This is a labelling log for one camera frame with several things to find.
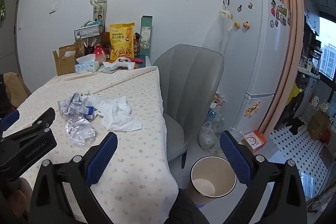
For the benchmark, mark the window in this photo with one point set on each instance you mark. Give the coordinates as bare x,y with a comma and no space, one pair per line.
328,56

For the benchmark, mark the grey door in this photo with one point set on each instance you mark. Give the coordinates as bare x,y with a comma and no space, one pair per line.
9,29

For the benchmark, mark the beige round waste bin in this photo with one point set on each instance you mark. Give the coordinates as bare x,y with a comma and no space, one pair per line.
207,174

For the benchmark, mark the open cardboard box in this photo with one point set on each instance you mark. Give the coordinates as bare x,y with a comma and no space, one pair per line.
64,64

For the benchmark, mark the white tissue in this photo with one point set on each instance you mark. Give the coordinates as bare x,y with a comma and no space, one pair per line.
118,116

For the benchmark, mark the person's dark trouser leg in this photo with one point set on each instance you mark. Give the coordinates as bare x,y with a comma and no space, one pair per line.
186,209

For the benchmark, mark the white tote bag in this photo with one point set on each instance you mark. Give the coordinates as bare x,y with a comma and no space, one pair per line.
99,14

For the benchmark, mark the white napkin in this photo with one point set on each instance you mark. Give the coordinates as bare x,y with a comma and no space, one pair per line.
107,64

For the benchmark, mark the printed wrapper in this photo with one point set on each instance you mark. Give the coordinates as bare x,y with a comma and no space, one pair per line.
71,106

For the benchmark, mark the crushed clear plastic bottle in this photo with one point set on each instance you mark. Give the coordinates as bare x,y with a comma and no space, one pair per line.
78,132

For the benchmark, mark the blue white tissue box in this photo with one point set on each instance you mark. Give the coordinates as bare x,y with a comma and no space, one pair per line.
86,69

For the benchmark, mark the white game controller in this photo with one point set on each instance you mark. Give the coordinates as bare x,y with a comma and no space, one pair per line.
120,64

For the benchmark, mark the small figure magnet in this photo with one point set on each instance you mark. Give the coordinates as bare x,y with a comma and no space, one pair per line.
251,5

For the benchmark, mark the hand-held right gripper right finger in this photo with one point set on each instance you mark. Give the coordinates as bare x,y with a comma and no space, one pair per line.
236,158

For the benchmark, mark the brown cardboard carton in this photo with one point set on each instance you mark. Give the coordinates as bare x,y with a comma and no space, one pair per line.
317,125

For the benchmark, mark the white refrigerator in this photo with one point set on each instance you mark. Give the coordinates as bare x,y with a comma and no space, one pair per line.
260,56

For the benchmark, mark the tall green box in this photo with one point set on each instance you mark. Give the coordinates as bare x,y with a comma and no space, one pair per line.
146,35

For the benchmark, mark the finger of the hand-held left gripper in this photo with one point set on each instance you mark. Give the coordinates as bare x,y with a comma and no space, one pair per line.
44,116
10,119

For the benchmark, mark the green hanging decoration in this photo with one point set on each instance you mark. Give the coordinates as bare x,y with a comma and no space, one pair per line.
2,10

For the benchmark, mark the red vase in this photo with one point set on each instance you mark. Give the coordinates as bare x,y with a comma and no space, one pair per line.
99,54

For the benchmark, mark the golden orange magnet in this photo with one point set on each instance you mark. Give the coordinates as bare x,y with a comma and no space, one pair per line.
252,108

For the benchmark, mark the black pen holder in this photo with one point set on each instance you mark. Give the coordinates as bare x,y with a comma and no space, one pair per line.
88,50

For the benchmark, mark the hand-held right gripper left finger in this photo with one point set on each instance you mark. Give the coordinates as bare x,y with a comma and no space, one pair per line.
102,158

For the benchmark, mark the orange white box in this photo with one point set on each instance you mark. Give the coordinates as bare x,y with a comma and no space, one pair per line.
253,141

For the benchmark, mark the translucent white plastic bag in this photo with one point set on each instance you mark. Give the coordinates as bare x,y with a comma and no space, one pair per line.
220,35

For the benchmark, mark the orange yellow magnet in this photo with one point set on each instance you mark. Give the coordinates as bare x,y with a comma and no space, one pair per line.
246,25

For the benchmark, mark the blue tissue packet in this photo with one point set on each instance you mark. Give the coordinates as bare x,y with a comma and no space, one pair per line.
89,111

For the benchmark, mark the burger magnet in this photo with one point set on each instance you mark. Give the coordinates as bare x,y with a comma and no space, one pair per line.
236,25

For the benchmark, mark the cluster of colourful magnets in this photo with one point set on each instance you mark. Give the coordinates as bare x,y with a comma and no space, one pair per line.
282,14

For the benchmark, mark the yellow snack bag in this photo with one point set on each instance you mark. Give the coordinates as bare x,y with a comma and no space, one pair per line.
122,40

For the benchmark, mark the red pouch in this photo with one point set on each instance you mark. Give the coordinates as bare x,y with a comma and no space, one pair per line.
137,60

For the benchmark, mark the grey upholstered chair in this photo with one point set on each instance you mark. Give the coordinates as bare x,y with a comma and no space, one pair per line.
189,74

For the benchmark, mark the clear plastic bag of bottles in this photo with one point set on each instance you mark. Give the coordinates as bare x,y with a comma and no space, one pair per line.
208,140

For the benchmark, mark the black garment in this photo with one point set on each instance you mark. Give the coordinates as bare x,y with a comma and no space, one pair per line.
296,125

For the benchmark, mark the floral tablecloth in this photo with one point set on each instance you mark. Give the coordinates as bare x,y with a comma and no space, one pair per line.
136,140

